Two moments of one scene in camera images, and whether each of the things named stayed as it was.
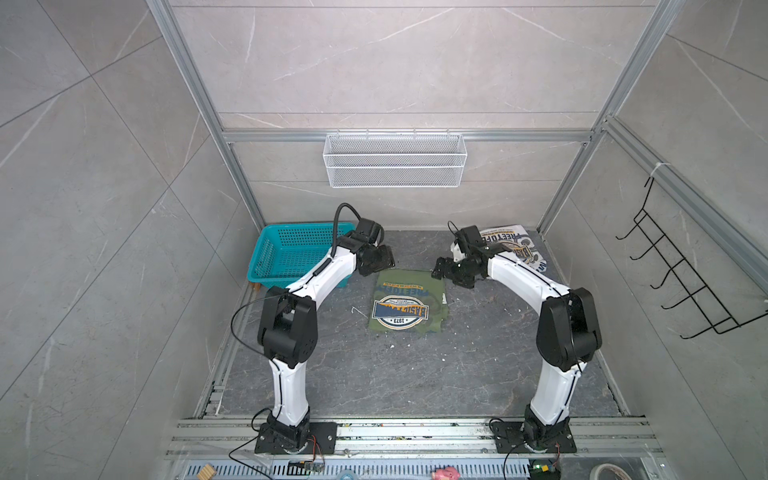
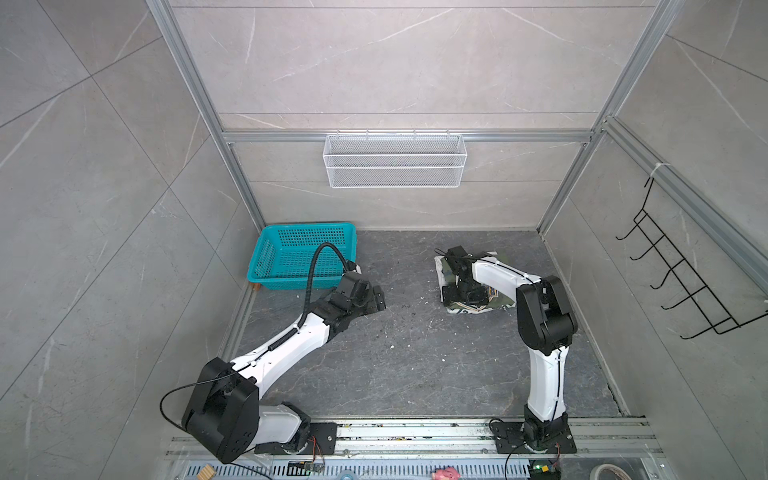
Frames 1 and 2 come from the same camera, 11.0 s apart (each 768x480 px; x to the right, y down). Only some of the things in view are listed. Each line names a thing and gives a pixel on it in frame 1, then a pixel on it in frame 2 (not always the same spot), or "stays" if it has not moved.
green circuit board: (544, 469) stays
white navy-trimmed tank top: (516, 233) to (444, 280)
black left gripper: (388, 260) to (375, 300)
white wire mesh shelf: (395, 161) stays
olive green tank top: (408, 299) to (495, 300)
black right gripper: (446, 265) to (449, 294)
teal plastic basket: (284, 253) stays
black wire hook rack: (721, 321) stays
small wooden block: (206, 472) stays
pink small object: (446, 473) stays
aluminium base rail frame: (415, 449) stays
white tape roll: (599, 467) stays
